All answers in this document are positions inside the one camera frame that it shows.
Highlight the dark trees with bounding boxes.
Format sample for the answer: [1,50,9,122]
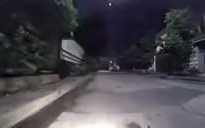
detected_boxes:
[118,33,158,72]

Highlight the grey asphalt road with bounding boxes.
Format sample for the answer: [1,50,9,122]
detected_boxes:
[13,70,205,128]

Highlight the pale concrete kerb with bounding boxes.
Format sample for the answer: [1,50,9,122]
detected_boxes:
[0,73,96,128]

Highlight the green tree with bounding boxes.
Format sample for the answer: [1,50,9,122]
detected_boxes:
[156,7,198,73]

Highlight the dark green bushes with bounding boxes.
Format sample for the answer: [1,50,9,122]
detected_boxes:
[0,0,79,78]

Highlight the grey pavement strip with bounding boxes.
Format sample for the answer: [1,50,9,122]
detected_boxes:
[0,73,91,128]

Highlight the building with porch roof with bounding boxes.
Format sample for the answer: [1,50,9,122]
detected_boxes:
[186,6,205,74]

